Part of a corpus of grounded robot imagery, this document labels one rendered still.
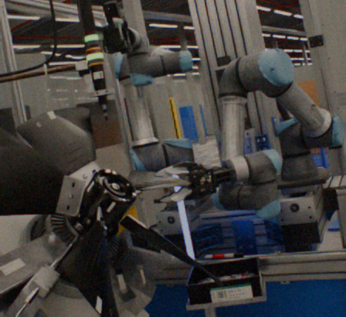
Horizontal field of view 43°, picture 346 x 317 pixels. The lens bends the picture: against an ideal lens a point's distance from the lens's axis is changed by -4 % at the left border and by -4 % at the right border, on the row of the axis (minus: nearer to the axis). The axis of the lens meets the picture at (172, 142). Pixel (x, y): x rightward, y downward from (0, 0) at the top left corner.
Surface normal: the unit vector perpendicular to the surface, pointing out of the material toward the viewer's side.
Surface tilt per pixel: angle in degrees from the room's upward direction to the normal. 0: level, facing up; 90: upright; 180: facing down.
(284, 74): 85
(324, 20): 90
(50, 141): 53
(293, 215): 90
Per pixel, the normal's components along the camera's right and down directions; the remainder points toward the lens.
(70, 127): 0.08, -0.68
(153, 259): 0.26, 0.57
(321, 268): -0.41, 0.13
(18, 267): 0.56, -0.75
